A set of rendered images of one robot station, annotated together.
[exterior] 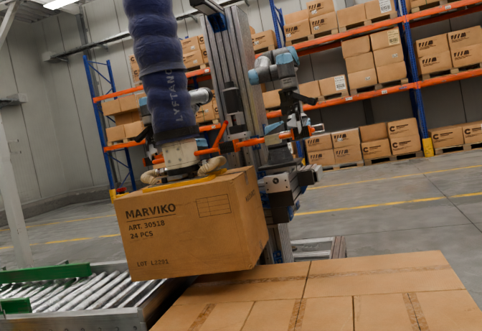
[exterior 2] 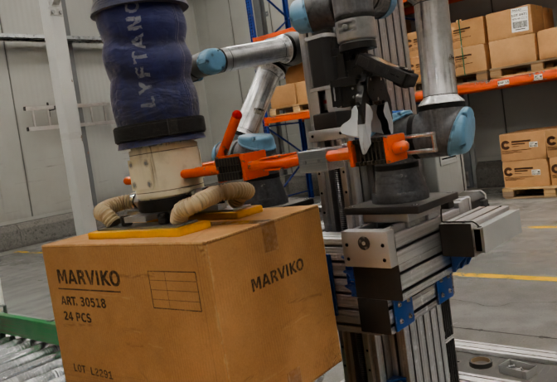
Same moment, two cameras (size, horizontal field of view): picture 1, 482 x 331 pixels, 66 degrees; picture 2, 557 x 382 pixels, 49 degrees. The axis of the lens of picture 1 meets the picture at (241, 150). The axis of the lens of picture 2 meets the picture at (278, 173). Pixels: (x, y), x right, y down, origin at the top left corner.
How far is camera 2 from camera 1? 0.77 m
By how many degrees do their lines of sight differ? 23
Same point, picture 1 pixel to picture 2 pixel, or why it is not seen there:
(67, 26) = not seen: outside the picture
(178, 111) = (147, 88)
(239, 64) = not seen: outside the picture
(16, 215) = (84, 219)
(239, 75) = not seen: hidden behind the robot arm
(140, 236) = (75, 319)
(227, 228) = (195, 341)
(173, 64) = not seen: outside the picture
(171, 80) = (134, 26)
